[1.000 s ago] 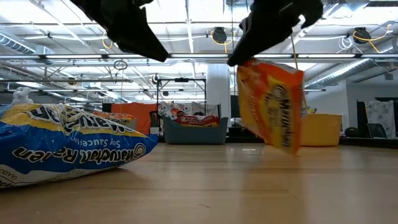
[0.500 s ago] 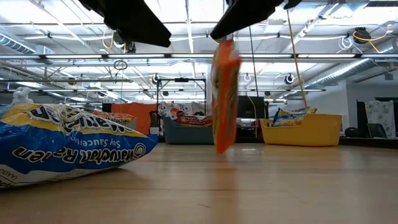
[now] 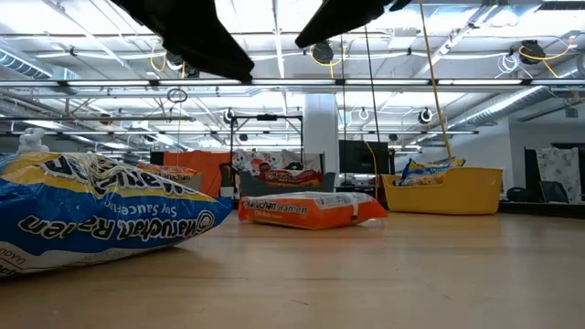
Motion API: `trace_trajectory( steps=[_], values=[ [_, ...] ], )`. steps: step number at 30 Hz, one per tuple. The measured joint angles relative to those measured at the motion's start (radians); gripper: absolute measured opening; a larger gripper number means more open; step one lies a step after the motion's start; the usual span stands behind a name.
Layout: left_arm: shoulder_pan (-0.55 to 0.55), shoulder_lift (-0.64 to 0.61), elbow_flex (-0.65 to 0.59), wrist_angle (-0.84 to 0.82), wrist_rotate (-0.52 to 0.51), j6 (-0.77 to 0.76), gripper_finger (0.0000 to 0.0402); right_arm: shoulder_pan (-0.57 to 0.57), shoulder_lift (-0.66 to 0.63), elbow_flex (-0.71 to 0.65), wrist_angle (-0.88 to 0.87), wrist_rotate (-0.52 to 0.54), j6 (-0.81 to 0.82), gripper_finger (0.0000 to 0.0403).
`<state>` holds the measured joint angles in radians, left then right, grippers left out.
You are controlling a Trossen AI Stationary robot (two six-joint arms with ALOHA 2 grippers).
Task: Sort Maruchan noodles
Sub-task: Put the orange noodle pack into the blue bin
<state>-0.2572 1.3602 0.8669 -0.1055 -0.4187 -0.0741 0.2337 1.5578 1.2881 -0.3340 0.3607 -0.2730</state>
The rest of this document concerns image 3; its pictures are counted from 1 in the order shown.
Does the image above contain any orange Maruchan noodle pack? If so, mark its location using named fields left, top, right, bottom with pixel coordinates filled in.
left=136, top=162, right=200, bottom=185
left=237, top=191, right=388, bottom=231

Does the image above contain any yellow plastic bin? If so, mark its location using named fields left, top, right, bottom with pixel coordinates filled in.
left=381, top=166, right=504, bottom=216

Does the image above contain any white pillar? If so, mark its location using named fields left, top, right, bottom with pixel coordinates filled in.
left=303, top=93, right=340, bottom=175

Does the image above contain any orange partition panel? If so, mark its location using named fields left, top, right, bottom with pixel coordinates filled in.
left=163, top=150, right=232, bottom=198

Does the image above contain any black display screen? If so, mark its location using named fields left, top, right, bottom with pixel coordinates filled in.
left=338, top=139, right=391, bottom=175

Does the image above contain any colourful patterned cloth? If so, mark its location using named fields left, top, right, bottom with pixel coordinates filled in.
left=230, top=149, right=325, bottom=174

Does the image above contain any teal plastic bin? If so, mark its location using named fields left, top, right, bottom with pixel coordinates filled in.
left=239, top=171, right=338, bottom=202

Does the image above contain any white figure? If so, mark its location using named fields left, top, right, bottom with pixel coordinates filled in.
left=16, top=127, right=50, bottom=155

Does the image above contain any white patterned cloth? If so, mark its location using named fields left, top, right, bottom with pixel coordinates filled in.
left=537, top=146, right=581, bottom=187

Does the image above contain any thin black hanging cable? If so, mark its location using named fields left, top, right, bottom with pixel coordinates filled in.
left=338, top=34, right=346, bottom=141

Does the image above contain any black hanging cable with coil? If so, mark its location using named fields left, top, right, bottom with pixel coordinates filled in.
left=364, top=25, right=383, bottom=143

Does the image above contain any yellow hanging cable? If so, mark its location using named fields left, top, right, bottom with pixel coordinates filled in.
left=417, top=0, right=454, bottom=161

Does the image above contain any black metal stand frame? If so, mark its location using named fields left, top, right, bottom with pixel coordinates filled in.
left=229, top=113, right=305, bottom=177

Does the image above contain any grey ventilation duct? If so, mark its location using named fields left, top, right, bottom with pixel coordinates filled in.
left=0, top=48, right=81, bottom=95
left=450, top=84, right=585, bottom=132

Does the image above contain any black aluminium table frame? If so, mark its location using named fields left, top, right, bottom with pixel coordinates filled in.
left=497, top=200, right=585, bottom=215

